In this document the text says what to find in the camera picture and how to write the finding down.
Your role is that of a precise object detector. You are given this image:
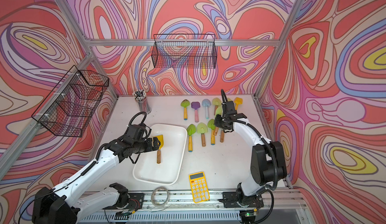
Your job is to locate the yellow shovel wooden handle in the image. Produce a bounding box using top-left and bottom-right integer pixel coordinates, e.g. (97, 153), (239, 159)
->
(153, 134), (164, 164)

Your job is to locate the yellow calculator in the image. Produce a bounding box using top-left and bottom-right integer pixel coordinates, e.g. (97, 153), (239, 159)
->
(189, 172), (210, 203)

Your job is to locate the black wire basket back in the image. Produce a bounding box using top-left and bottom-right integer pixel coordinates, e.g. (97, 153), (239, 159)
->
(151, 33), (218, 69)

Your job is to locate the purple shovel pink handle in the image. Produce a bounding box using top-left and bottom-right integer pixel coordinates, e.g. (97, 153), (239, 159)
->
(191, 101), (201, 123)

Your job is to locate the white storage tray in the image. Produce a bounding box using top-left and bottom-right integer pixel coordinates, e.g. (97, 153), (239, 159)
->
(133, 123), (188, 186)

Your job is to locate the black wire basket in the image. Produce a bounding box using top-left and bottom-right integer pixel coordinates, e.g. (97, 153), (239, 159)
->
(151, 33), (218, 69)
(31, 66), (110, 137)

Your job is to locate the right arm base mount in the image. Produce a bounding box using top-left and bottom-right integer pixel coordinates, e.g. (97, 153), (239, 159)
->
(219, 191), (264, 209)

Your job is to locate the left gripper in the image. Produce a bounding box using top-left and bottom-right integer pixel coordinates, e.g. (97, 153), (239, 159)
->
(133, 136), (162, 155)

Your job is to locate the black wire basket left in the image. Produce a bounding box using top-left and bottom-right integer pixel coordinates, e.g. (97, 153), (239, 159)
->
(31, 66), (110, 137)

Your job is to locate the coiled grey cable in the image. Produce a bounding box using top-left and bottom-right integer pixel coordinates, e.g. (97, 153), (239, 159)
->
(150, 186), (170, 207)

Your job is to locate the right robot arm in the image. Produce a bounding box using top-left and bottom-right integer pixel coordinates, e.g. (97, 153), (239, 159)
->
(215, 99), (287, 202)

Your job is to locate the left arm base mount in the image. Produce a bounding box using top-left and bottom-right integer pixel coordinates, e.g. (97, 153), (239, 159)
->
(104, 192), (145, 212)

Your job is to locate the green shovel wooden handle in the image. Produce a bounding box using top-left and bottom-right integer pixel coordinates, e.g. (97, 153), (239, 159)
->
(212, 98), (222, 115)

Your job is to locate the green shovel yellow handle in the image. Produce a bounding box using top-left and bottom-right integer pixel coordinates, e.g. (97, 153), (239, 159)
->
(181, 99), (190, 120)

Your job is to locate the green shovel blue-tip handle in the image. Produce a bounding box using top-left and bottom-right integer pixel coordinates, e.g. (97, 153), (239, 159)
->
(187, 124), (197, 152)

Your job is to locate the green wooden-handle shovel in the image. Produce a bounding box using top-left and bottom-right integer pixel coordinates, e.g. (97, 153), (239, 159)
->
(214, 106), (223, 135)
(197, 122), (208, 147)
(220, 129), (225, 142)

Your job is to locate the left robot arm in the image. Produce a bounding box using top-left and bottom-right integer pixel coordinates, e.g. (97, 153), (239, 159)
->
(32, 124), (161, 224)

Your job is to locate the metal pen cup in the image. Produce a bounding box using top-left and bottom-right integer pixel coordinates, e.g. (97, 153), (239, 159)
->
(133, 90), (151, 114)

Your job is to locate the light blue shovel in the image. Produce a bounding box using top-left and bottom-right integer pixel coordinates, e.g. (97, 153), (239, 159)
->
(202, 99), (211, 119)

